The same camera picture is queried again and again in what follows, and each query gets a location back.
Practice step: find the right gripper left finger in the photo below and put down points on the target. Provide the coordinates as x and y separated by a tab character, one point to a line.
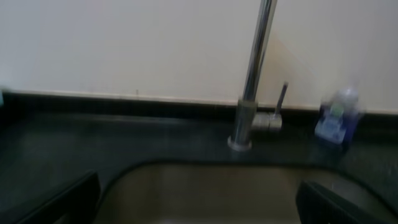
74	205

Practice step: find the steel tap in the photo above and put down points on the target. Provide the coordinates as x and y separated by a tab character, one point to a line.
245	124

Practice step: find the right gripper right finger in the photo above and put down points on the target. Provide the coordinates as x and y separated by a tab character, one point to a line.
323	208

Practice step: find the steel sink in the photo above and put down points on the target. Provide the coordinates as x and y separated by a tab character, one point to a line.
202	193

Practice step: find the blue soap bottle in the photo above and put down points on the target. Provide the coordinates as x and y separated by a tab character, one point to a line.
337	121

